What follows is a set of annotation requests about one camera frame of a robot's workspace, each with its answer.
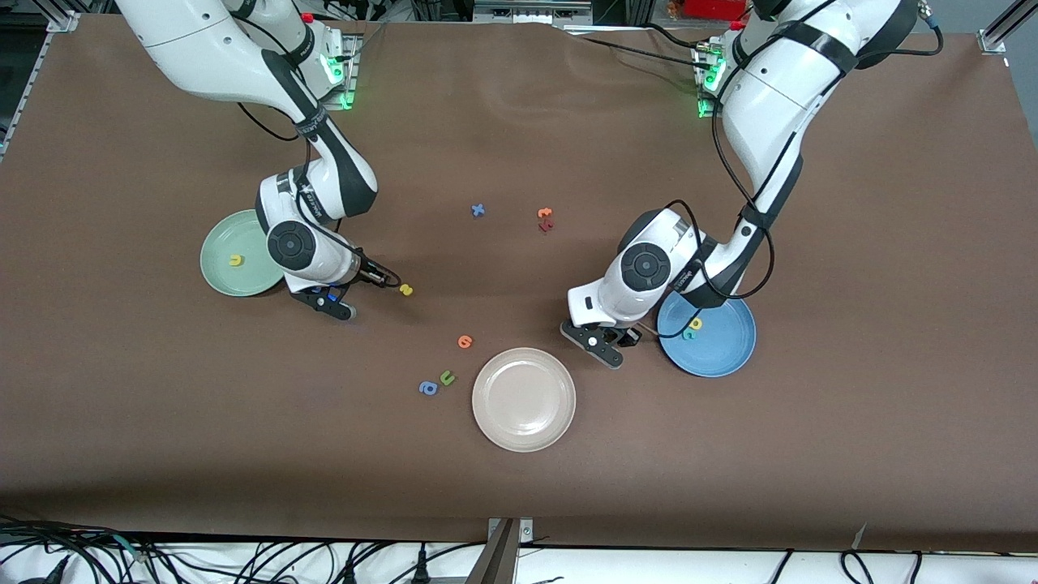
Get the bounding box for brown table cover sheet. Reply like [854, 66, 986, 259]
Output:
[0, 12, 1038, 552]

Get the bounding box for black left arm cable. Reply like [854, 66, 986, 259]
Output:
[661, 0, 946, 325]

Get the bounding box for blue plate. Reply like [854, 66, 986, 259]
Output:
[657, 292, 757, 379]

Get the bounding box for red background object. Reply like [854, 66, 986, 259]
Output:
[684, 0, 751, 21]

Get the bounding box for black table cable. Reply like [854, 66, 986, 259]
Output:
[577, 34, 708, 72]
[560, 23, 705, 51]

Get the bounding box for metal clamp bracket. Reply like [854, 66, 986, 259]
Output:
[466, 517, 534, 584]

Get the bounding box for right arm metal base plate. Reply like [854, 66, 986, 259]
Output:
[312, 32, 360, 111]

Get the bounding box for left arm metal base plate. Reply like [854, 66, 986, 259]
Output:
[696, 41, 731, 121]

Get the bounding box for beige plate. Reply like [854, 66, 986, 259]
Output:
[471, 347, 577, 453]

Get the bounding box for aluminium frame bar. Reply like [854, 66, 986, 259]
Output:
[473, 0, 593, 25]

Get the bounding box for green plate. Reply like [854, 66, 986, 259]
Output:
[199, 208, 289, 298]

